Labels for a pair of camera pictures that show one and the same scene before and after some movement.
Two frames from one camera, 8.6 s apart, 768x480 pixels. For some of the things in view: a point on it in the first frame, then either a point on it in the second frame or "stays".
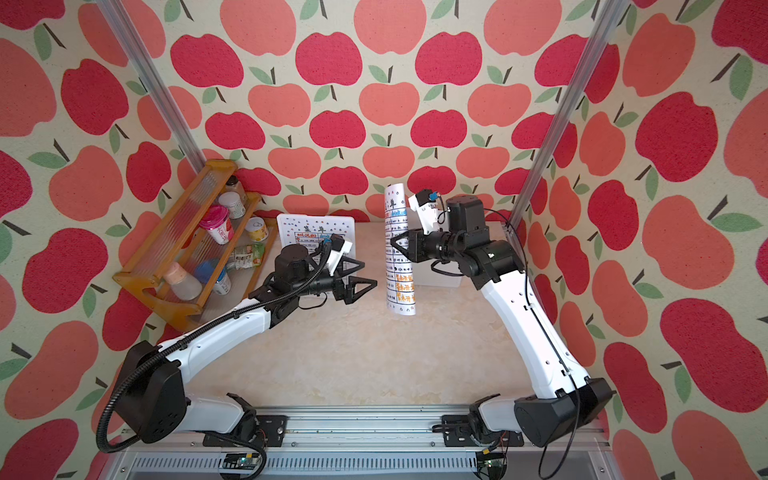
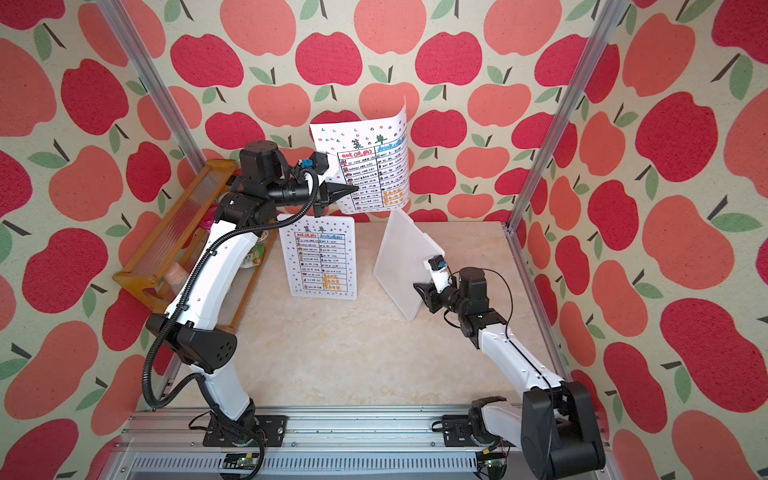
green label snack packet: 248,256 stays
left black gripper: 346,292 → 336,191
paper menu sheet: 401,291 → 373,155
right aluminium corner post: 559,132 stays
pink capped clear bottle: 184,285 stays
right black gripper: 415,251 → 430,295
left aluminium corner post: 131,42 stays
